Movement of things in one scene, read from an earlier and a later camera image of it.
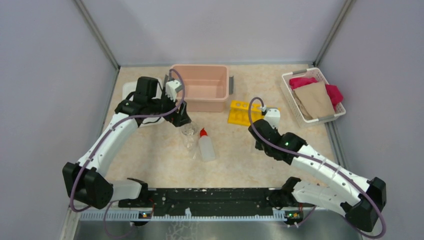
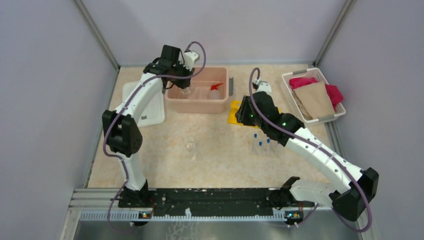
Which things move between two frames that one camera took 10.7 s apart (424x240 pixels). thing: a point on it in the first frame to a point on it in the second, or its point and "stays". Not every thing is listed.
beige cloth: [314, 100] stays
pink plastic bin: [207, 86] stays
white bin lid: [129, 87] stays
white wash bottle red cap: [207, 146] to [214, 93]
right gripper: [258, 145] to [241, 113]
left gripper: [179, 119] to [183, 83]
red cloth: [335, 93] stays
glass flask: [189, 130] to [187, 90]
